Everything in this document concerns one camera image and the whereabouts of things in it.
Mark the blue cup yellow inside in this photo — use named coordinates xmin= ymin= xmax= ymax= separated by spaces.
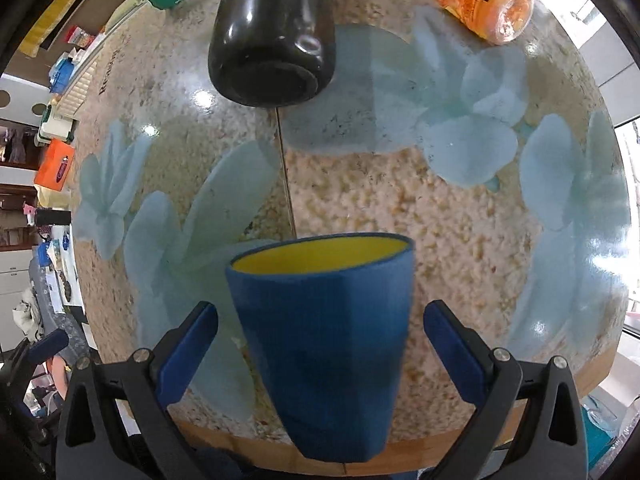
xmin=226 ymin=233 xmax=414 ymax=463

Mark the orange cardboard box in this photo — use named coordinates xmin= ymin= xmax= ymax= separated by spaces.
xmin=34 ymin=139 xmax=75 ymax=192

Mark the black thermos bottle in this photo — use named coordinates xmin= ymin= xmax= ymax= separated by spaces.
xmin=208 ymin=0 xmax=336 ymax=108

